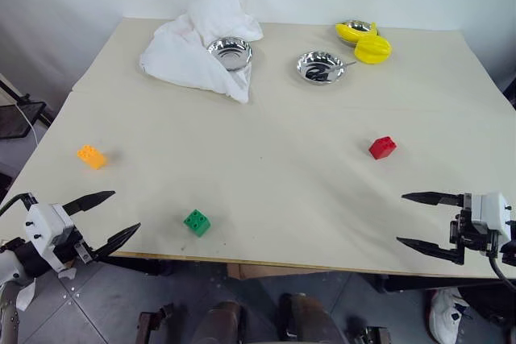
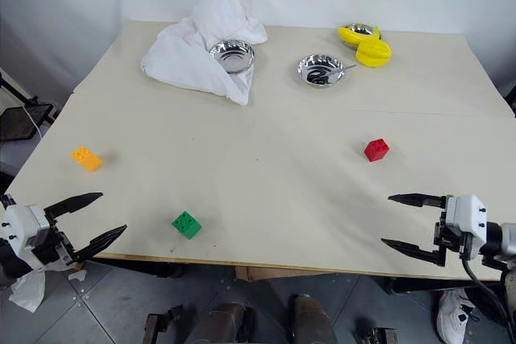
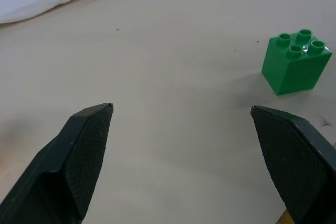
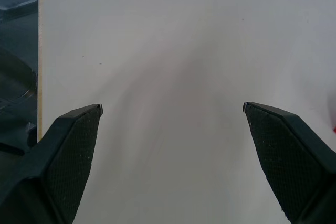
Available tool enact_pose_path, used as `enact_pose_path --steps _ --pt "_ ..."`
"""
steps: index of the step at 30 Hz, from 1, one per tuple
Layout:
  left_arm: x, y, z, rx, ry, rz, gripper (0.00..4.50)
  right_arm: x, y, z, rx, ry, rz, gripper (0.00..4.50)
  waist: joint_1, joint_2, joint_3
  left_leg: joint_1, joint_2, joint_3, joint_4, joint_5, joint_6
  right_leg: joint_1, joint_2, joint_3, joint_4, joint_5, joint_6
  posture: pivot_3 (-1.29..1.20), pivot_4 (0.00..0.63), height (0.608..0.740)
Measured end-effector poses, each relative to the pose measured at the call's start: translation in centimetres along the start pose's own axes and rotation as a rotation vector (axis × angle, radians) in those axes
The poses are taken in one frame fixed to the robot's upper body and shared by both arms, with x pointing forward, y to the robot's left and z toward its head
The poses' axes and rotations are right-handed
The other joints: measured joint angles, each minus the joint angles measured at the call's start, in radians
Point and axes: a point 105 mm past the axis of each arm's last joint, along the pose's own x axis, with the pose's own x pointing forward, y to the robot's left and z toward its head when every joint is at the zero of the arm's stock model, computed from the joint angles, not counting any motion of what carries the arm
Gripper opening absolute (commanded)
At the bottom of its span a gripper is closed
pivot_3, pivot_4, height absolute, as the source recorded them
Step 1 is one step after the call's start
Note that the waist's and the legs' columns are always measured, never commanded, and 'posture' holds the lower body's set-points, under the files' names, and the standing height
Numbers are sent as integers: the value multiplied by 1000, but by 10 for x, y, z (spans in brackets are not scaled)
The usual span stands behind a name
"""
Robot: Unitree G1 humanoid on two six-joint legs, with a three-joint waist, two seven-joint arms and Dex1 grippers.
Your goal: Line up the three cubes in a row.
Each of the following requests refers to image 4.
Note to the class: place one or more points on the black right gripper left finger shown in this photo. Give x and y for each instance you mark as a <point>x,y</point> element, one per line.
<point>63,161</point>

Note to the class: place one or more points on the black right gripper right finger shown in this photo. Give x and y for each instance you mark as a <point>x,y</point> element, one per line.
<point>288,161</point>

